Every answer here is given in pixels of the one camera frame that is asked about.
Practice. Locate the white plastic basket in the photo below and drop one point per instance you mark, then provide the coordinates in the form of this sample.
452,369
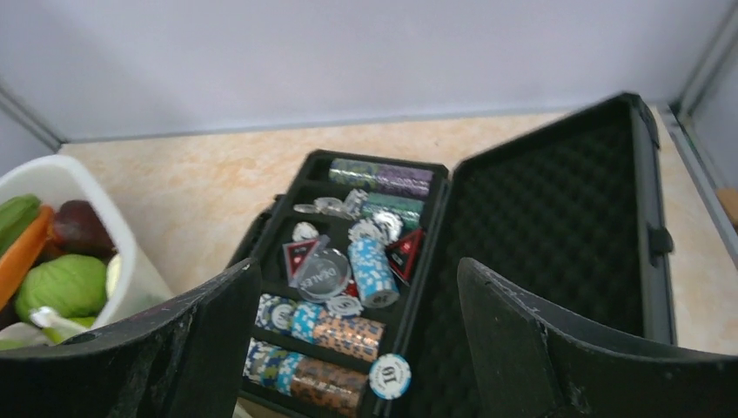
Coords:
132,285

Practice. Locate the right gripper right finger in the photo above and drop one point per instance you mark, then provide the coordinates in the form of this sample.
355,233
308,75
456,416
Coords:
534,358

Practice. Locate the triangular all-in token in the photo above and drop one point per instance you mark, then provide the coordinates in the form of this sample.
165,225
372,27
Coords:
295,255

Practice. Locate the green lettuce leaf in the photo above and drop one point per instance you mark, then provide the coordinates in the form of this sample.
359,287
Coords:
17,214

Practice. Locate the dark brown round fruit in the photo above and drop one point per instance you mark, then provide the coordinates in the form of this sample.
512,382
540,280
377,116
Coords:
76,228

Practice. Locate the thin orange carrot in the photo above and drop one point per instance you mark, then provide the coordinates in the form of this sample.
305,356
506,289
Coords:
22,254

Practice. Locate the black carrying case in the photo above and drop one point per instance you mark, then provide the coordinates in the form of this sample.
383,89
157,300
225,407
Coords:
572,212

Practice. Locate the green cabbage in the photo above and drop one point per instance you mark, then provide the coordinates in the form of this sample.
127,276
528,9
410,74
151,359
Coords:
73,285

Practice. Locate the clear dealer button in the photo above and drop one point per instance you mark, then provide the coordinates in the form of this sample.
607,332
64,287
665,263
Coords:
326,274

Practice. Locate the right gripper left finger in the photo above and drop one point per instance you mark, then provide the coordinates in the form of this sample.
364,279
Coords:
181,358

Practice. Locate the poker chips in case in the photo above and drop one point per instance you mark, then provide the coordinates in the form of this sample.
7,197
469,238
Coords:
347,255

